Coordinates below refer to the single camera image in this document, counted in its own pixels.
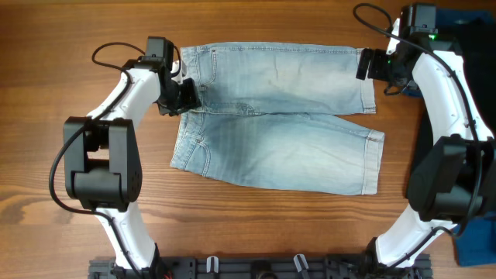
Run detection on blue folded garment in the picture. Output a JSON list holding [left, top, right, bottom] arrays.
[[401, 8, 496, 267]]

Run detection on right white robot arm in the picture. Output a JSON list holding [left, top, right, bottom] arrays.
[[356, 3, 495, 278]]

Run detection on black folded garment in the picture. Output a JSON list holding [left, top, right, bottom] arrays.
[[412, 33, 495, 181]]

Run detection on light blue denim shorts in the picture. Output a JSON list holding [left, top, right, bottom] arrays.
[[170, 42, 384, 195]]

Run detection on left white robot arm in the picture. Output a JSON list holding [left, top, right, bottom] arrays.
[[49, 36, 201, 278]]

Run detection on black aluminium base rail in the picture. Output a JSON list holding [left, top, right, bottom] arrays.
[[88, 254, 433, 279]]

